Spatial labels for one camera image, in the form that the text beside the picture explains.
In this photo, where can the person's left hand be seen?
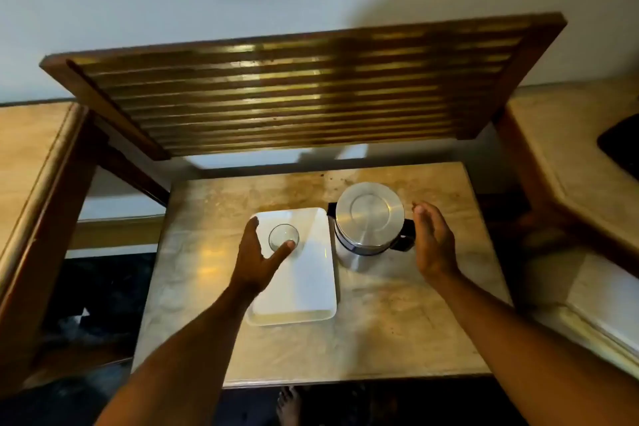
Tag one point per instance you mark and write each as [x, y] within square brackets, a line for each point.
[252, 268]

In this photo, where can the person's right hand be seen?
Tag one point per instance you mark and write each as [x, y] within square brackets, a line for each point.
[437, 251]

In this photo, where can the person's left thumb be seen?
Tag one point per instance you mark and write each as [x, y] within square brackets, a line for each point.
[280, 254]

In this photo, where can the person's right thumb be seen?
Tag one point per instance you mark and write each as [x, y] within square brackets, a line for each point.
[418, 223]

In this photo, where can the person's right forearm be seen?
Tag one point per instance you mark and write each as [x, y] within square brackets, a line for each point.
[524, 356]

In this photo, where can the person's left forearm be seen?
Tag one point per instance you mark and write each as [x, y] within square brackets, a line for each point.
[189, 361]

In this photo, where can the small clear glass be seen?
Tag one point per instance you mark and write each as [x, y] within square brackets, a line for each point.
[280, 235]

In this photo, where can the white rectangular tray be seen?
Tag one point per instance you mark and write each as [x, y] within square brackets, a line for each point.
[304, 286]

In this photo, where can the stainless steel kettle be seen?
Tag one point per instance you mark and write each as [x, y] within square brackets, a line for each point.
[368, 213]

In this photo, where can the person's bare foot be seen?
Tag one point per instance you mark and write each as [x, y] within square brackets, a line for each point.
[288, 408]

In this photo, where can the wooden framed stone counter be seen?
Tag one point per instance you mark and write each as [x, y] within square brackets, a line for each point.
[35, 201]
[574, 181]

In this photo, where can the wooden slatted shelf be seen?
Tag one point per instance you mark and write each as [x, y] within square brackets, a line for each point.
[299, 91]

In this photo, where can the black sink basin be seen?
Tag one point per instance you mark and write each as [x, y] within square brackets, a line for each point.
[621, 146]

